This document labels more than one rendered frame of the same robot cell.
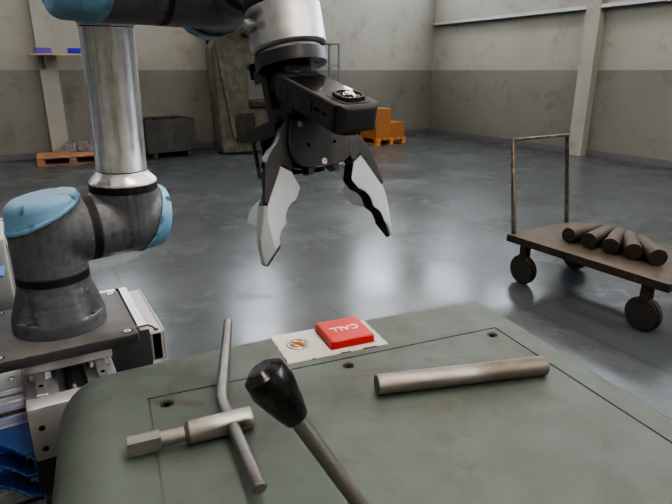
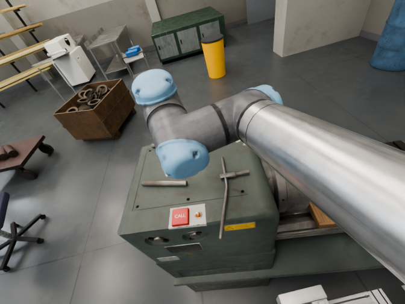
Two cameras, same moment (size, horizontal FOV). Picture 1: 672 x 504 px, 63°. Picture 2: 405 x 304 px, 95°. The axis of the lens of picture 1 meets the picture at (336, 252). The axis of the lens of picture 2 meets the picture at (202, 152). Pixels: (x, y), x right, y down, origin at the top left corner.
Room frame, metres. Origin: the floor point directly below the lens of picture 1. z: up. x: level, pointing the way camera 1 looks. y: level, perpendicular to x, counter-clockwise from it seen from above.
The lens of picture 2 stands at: (0.86, 0.29, 1.87)
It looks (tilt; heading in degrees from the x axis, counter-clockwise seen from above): 44 degrees down; 212
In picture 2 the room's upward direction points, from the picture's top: 17 degrees counter-clockwise
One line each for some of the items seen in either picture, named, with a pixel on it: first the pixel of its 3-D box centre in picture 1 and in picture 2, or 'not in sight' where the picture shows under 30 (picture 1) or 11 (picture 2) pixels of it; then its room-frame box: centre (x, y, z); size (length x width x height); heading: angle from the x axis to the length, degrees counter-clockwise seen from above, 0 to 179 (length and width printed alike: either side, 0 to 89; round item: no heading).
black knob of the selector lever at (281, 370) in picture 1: (275, 392); not in sight; (0.32, 0.04, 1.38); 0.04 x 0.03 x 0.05; 112
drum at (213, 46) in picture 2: not in sight; (214, 57); (-3.16, -1.22, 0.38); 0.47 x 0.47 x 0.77
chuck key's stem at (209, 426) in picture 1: (192, 431); (234, 174); (0.43, 0.13, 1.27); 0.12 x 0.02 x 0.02; 114
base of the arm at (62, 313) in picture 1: (56, 296); not in sight; (0.88, 0.49, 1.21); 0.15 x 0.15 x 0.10
